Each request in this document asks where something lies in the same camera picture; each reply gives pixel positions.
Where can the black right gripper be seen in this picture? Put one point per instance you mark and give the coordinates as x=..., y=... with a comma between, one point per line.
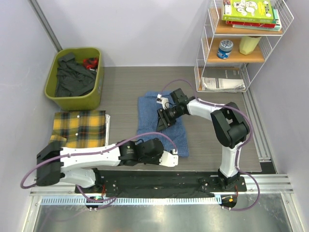
x=164, y=120

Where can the blue checked long sleeve shirt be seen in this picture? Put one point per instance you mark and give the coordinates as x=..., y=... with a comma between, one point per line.
x=148, y=119

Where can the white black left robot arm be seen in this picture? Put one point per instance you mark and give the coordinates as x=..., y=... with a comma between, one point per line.
x=77, y=165

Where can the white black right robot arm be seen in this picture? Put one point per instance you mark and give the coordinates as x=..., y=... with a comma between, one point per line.
x=230, y=126

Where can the white folded paper booklet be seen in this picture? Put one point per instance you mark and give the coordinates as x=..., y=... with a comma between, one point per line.
x=223, y=85

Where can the folded yellow plaid shirt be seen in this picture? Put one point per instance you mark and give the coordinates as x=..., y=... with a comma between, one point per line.
x=80, y=129

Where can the red black garment in bin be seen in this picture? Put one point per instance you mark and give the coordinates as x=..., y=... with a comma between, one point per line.
x=91, y=63

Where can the blue white round tin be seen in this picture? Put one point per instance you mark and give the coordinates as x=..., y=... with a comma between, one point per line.
x=224, y=49

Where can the olive green plastic bin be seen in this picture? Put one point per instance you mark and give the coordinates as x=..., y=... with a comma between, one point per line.
x=87, y=102

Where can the dark grey shirt in bin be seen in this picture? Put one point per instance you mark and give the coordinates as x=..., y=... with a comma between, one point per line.
x=73, y=79

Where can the pale yellow faceted vase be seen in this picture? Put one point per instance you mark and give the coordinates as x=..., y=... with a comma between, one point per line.
x=248, y=44

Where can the red book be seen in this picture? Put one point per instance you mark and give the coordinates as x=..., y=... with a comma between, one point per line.
x=252, y=24

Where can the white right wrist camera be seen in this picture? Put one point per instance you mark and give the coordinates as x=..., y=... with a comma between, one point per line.
x=163, y=101

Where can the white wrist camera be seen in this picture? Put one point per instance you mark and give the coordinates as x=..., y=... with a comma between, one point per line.
x=163, y=101
x=169, y=158

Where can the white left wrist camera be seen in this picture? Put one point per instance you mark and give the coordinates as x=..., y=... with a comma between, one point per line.
x=169, y=158

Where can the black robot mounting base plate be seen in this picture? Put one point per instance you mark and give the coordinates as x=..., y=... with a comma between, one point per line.
x=113, y=182

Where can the white wire shelf rack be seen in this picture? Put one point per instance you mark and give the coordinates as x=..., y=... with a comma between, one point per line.
x=237, y=39

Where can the aluminium extrusion rail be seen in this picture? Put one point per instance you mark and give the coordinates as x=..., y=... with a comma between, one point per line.
x=268, y=184

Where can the white slotted cable duct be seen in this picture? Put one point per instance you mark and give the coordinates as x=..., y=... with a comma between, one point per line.
x=80, y=200

